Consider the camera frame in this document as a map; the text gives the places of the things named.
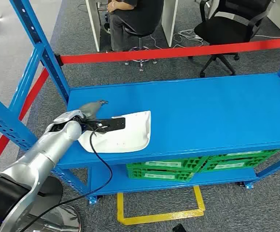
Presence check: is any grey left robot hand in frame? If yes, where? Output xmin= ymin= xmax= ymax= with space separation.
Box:
xmin=79 ymin=100 xmax=109 ymax=121

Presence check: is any white plastic shell part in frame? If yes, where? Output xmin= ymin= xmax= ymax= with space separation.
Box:
xmin=78 ymin=110 xmax=152 ymax=154

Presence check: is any blue metal shelf rack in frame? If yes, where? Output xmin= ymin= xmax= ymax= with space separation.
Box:
xmin=0 ymin=0 xmax=280 ymax=205

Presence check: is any red barrier belt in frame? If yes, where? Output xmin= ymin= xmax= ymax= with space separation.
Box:
xmin=60 ymin=37 xmax=280 ymax=65
xmin=0 ymin=68 xmax=49 ymax=177

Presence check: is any black stool with chrome base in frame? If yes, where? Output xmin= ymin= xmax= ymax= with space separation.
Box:
xmin=124 ymin=27 xmax=158 ymax=72

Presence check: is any person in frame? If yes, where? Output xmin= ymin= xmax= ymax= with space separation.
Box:
xmin=103 ymin=0 xmax=165 ymax=53

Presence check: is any green plastic crate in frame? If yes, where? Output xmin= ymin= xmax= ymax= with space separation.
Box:
xmin=199 ymin=149 xmax=280 ymax=174
xmin=127 ymin=157 xmax=208 ymax=183

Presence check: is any yellow floor tape outline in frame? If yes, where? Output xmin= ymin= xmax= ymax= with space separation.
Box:
xmin=117 ymin=186 xmax=205 ymax=226

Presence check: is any black office chair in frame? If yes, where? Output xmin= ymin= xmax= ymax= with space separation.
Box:
xmin=188 ymin=0 xmax=275 ymax=78

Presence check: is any black camera cable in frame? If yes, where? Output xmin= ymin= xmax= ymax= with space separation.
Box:
xmin=19 ymin=125 xmax=113 ymax=232

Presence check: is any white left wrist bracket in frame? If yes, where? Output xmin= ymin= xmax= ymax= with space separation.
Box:
xmin=54 ymin=110 xmax=85 ymax=125

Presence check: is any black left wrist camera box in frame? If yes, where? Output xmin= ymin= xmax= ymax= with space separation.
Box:
xmin=85 ymin=117 xmax=126 ymax=132

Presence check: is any round chrome base plate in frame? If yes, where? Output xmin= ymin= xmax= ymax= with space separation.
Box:
xmin=17 ymin=175 xmax=82 ymax=232

